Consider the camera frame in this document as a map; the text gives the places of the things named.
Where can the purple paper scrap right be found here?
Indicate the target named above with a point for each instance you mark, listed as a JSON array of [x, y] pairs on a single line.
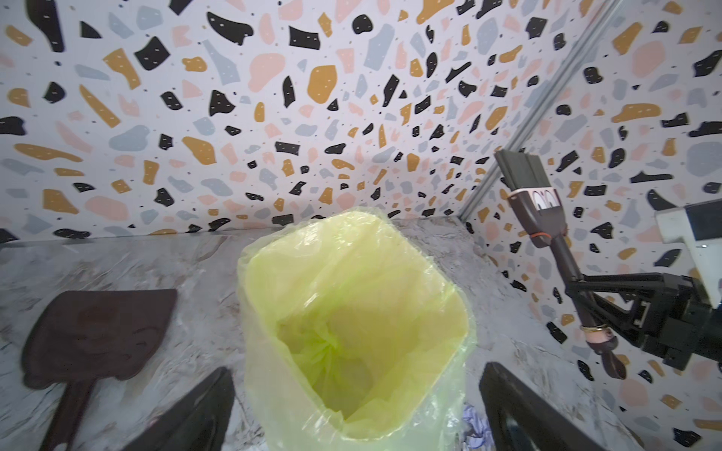
[[477, 432]]

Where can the bin with yellow bag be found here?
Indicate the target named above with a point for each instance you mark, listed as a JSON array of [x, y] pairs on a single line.
[[355, 339]]

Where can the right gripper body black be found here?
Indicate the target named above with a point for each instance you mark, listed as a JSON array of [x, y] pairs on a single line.
[[681, 322]]

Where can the brown dustpan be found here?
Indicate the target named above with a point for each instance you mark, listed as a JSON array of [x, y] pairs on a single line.
[[86, 336]]

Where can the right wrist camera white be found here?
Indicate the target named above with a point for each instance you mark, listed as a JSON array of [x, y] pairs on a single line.
[[698, 227]]

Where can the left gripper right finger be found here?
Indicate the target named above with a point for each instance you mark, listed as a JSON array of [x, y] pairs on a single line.
[[521, 420]]

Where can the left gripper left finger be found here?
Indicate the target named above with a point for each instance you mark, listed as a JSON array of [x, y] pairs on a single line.
[[198, 421]]

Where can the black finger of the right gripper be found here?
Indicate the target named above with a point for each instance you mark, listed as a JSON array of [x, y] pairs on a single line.
[[634, 306]]

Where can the brown cartoon face brush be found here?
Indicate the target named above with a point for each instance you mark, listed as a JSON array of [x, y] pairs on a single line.
[[537, 206]]

